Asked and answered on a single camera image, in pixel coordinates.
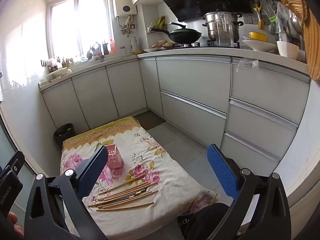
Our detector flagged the black range hood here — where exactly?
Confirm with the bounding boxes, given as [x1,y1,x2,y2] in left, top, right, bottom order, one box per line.
[149,0,253,22]

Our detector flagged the dark floor mat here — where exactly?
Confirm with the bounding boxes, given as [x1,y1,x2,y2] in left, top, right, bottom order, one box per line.
[132,110,167,130]

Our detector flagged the kitchen window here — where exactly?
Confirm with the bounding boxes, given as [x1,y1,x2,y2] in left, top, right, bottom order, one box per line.
[46,0,114,59]

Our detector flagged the white water heater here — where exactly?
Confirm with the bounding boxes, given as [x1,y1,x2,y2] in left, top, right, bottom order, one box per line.
[112,0,138,18]

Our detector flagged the white plastic bottle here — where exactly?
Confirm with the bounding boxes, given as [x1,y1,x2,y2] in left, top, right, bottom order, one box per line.
[130,36,139,55]

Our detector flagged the wicker basket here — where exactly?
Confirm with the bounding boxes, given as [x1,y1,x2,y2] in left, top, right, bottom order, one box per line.
[272,0,320,82]

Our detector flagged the person's left hand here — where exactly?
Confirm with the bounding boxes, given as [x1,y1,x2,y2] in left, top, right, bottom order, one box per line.
[7,211,25,239]

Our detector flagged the bunch of wooden chopsticks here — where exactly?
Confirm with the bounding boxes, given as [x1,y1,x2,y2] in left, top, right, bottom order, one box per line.
[87,172,159,212]

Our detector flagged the floral printed cloth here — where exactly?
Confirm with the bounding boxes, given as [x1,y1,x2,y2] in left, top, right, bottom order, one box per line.
[61,117,220,240]

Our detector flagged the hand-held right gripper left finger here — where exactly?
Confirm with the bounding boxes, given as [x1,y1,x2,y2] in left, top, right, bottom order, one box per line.
[24,144,108,240]

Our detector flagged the black chopstick gold band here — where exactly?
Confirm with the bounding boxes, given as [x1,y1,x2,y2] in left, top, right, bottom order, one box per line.
[98,194,137,207]
[100,190,147,205]

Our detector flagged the wide white bowl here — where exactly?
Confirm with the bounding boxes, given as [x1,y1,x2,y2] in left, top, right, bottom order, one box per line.
[242,40,279,53]

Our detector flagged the yellow bowl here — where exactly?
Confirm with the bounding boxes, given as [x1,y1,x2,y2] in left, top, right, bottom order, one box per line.
[248,32,268,42]

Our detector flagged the pink perforated utensil holder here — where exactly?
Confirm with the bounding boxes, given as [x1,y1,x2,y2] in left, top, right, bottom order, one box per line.
[104,144,125,170]

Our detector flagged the gas stove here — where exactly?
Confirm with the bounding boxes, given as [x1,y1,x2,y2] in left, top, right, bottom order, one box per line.
[175,41,240,49]

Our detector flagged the clear plastic bag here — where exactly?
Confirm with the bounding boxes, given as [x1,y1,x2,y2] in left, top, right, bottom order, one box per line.
[236,57,258,72]

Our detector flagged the white kitchen base cabinet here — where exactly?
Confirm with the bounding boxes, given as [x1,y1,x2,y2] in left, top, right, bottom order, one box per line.
[39,47,312,170]

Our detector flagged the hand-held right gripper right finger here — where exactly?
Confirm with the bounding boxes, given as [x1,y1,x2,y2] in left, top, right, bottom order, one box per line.
[206,144,292,240]

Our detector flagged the person's leg black trousers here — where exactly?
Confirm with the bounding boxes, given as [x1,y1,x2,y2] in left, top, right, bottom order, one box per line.
[177,202,240,240]

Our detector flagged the black wok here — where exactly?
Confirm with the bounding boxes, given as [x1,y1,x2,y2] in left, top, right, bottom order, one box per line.
[150,22,202,44]

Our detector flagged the clear plastic jug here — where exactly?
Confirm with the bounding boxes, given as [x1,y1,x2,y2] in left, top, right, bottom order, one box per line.
[215,14,235,48]

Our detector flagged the steel steamer pot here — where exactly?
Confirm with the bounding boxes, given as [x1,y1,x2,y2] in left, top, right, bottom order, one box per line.
[202,11,244,42]

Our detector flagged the clear food container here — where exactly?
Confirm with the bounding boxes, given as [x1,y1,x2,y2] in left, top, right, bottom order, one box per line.
[47,69,63,82]

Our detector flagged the black trash bin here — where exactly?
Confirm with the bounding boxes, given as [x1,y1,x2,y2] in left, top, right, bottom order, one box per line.
[53,123,76,146]

